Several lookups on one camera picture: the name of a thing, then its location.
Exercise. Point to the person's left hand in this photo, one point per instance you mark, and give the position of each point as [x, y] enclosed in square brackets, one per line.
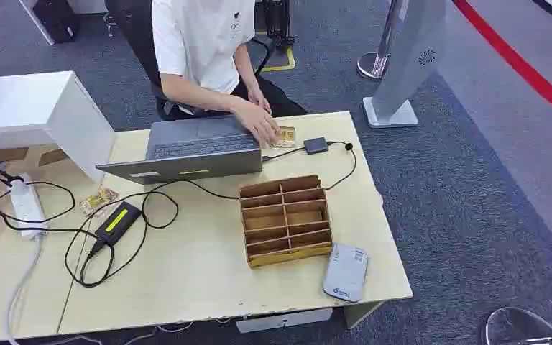
[259, 99]

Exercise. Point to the person's right hand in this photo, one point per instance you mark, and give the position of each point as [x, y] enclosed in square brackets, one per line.
[257, 121]

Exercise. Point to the yellow patterned card stack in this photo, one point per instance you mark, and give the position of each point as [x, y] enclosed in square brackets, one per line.
[287, 137]

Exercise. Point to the grey laptop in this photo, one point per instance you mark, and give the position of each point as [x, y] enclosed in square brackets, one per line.
[200, 147]

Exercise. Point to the small dark card reader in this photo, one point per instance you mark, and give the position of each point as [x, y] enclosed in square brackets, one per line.
[316, 145]

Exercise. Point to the black tripod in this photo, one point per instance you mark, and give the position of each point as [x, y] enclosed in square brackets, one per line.
[276, 21]

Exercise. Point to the person in white shirt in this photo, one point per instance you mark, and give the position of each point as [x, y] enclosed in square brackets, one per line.
[200, 38]

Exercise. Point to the wooden divided card box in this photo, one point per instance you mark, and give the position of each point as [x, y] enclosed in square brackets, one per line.
[285, 221]

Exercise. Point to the chrome stool base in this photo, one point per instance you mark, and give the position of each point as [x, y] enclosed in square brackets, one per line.
[516, 328]

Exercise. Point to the grey kiosk stand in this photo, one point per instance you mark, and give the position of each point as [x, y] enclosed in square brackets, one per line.
[407, 57]

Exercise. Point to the black power adapter yellow label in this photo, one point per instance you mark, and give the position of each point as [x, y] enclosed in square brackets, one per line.
[118, 223]

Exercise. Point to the grey padded pouch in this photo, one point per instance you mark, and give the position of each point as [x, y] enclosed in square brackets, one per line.
[346, 272]

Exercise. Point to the loose yellow patterned cards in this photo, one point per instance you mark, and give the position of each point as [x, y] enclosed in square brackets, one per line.
[98, 200]

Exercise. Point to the brown tape patch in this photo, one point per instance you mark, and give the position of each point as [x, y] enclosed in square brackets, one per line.
[53, 157]
[10, 154]

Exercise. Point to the black bag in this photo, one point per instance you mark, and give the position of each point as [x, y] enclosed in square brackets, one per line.
[56, 19]

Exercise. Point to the white box cabinet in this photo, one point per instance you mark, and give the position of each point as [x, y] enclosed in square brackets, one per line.
[23, 107]

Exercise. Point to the white power strip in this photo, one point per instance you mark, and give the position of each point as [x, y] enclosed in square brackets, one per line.
[27, 204]

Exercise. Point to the chrome stanchion post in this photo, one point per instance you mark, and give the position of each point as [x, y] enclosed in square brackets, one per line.
[376, 62]

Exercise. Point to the white bracket under desk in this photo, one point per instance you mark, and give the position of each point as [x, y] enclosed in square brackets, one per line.
[283, 320]

